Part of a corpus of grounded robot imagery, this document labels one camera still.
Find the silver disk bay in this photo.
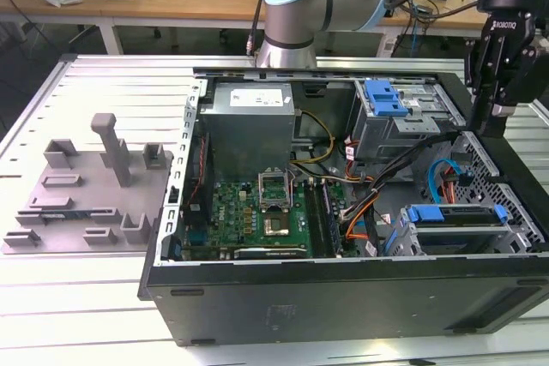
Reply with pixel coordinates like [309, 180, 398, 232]
[381, 202, 535, 258]

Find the grey power supply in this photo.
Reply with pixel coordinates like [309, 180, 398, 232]
[197, 81, 297, 183]

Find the black RAM slot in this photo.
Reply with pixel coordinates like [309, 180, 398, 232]
[303, 179, 334, 258]

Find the grey parts rack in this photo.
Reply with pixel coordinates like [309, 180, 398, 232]
[2, 112, 175, 258]

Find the yellow wire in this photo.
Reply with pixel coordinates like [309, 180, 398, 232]
[291, 111, 336, 168]

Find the metal socket cover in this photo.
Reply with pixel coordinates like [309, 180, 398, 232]
[256, 166, 295, 212]

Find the wooden desk white frame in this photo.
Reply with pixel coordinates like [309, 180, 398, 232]
[381, 0, 488, 57]
[0, 0, 269, 57]

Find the black PC case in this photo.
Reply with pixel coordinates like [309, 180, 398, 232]
[136, 66, 549, 348]

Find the RAM stick with blue labels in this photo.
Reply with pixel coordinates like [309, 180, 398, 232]
[320, 179, 347, 256]

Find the blue wire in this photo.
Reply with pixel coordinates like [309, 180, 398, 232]
[426, 158, 473, 205]

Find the green RAM stick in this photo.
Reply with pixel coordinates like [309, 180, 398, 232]
[40, 210, 92, 219]

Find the black cable bundle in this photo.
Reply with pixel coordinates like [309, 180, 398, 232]
[341, 132, 462, 224]

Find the black graphics card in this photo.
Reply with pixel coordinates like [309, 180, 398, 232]
[233, 245, 311, 261]

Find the CPU socket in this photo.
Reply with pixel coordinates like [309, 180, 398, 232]
[262, 209, 293, 238]

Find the orange wire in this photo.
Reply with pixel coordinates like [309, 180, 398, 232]
[443, 171, 459, 204]
[344, 207, 379, 242]

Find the black hanging cable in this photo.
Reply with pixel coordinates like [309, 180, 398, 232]
[244, 0, 280, 57]

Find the silver optical drive cage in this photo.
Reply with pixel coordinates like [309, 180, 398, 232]
[349, 78, 467, 161]

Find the green motherboard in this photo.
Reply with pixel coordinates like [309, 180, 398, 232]
[182, 177, 348, 261]

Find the blue drive cage latch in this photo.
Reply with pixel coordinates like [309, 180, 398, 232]
[363, 78, 408, 118]

